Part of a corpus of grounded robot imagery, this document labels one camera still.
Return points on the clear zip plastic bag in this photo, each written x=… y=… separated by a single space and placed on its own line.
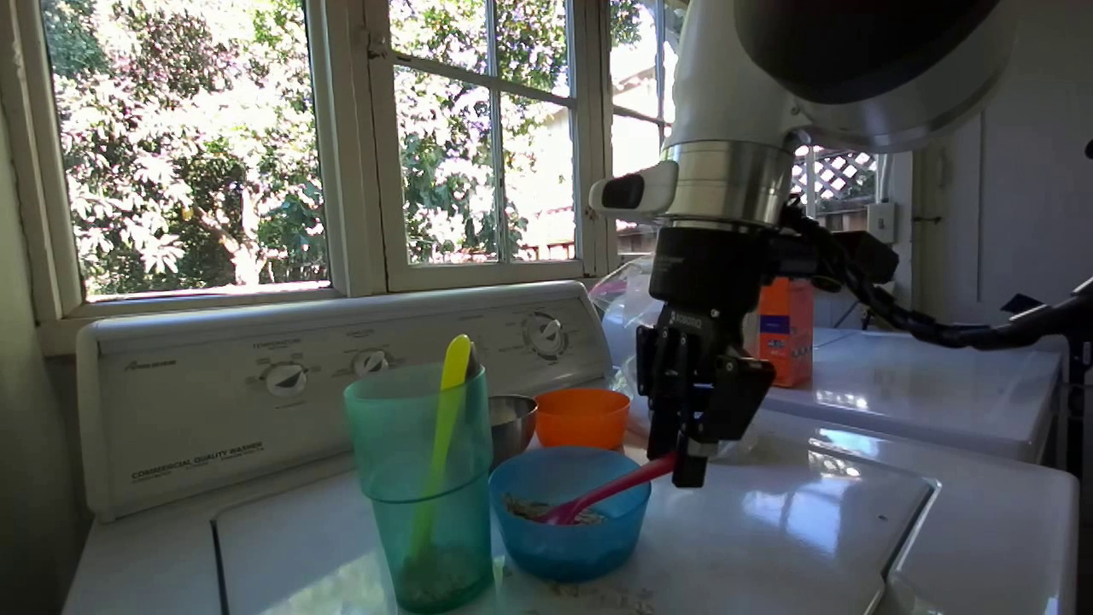
x=622 y=307

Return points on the yellow-green plastic spoon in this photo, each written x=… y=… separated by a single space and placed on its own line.
x=449 y=407

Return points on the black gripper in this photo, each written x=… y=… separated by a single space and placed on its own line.
x=693 y=365

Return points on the blue plastic bowl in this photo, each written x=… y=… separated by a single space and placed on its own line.
x=599 y=543

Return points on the white dryer top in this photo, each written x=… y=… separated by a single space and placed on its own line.
x=893 y=384

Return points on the pink plastic spoon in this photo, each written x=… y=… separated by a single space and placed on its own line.
x=572 y=511

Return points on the orange plastic bowl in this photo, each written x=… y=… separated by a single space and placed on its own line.
x=584 y=420

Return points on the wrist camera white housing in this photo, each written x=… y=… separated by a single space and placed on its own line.
x=636 y=195

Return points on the teal translucent plastic cup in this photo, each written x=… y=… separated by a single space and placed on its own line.
x=392 y=425

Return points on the orange detergent box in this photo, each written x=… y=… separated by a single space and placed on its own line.
x=787 y=329

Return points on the robot arm white silver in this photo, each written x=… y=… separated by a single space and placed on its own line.
x=755 y=79

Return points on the white washing machine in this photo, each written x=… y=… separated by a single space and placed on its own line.
x=221 y=480

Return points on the small metal bowl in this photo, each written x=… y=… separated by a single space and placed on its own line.
x=513 y=422

